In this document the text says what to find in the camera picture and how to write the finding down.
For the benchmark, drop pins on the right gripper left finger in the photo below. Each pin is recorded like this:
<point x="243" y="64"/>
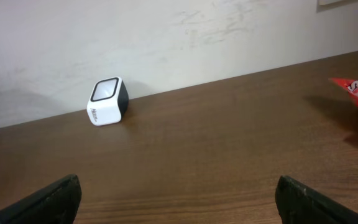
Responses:
<point x="56" y="203"/>

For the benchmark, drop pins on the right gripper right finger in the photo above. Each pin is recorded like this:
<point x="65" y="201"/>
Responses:
<point x="299" y="204"/>

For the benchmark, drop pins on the white barcode scanner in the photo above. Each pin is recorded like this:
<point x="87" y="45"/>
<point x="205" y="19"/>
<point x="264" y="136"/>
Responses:
<point x="108" y="102"/>

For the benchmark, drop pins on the wall thermostat panel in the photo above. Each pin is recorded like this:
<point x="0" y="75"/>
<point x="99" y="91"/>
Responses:
<point x="324" y="5"/>

